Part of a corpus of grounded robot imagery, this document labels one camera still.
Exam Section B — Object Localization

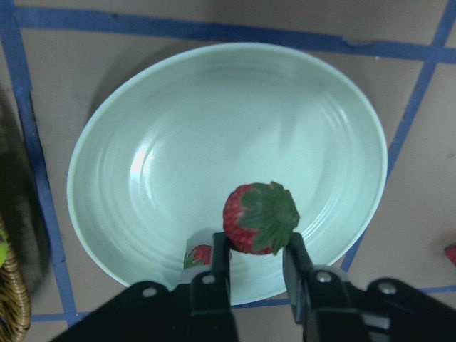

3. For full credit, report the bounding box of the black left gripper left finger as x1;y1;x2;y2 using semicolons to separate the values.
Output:
211;232;232;309

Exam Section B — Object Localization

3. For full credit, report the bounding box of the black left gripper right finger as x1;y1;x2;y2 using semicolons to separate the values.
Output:
282;232;313;323

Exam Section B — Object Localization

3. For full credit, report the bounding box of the light green round plate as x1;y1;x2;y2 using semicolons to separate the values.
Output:
67;43;388;289

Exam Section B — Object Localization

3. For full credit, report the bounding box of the brown wicker basket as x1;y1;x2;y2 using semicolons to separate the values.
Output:
0;213;32;342

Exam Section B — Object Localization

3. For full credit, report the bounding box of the yellow banana bunch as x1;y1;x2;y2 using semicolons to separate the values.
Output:
0;230;9;266

